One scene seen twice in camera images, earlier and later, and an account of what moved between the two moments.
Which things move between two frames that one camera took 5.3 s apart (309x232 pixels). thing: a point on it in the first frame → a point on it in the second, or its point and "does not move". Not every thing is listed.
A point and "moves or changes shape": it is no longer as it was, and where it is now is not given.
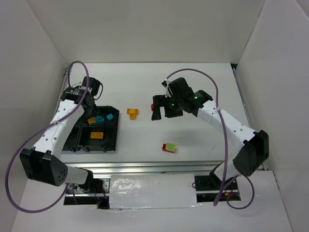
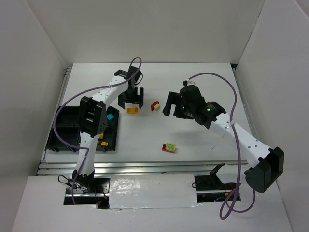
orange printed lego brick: [91, 120] moves or changes shape
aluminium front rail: [148, 167] does not move
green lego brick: [171, 147] does not move
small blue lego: [110, 116] does not move
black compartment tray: [94, 132] does not move
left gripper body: [89, 106] → [131, 97]
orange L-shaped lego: [133, 113] moves or changes shape
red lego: [164, 149] does not move
